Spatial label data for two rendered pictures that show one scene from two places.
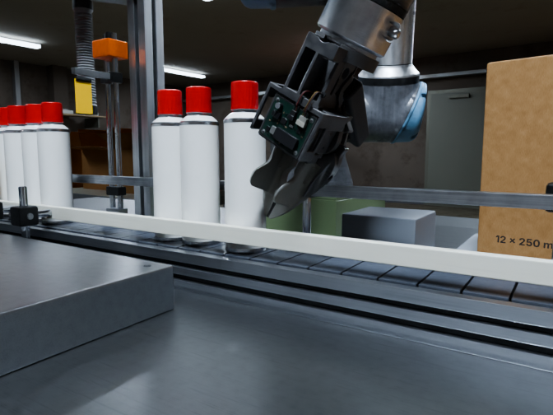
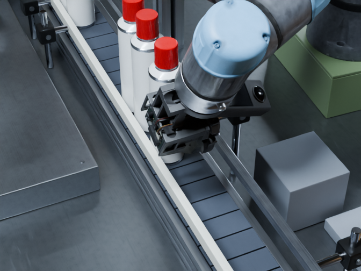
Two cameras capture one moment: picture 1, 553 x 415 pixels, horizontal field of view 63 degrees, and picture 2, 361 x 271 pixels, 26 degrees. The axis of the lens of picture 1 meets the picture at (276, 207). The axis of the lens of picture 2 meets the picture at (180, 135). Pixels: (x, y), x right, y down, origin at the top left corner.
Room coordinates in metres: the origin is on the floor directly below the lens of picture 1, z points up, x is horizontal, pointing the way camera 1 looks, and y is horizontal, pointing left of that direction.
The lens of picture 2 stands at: (-0.18, -0.46, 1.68)
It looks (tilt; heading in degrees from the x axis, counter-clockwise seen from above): 41 degrees down; 33
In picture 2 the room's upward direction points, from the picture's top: straight up
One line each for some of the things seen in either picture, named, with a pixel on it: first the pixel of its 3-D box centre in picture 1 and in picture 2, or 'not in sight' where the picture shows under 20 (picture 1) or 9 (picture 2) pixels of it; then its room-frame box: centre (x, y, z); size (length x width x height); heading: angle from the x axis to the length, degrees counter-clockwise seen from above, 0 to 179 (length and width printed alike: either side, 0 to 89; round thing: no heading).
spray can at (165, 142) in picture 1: (171, 165); (135, 54); (0.63, 0.15, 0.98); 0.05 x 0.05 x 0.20
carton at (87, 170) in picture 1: (118, 158); not in sight; (2.85, 0.99, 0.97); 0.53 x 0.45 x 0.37; 145
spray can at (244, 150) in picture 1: (245, 167); (166, 101); (0.56, 0.04, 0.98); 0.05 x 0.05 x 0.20
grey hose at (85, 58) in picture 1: (85, 58); not in sight; (0.90, 0.37, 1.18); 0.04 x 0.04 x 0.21
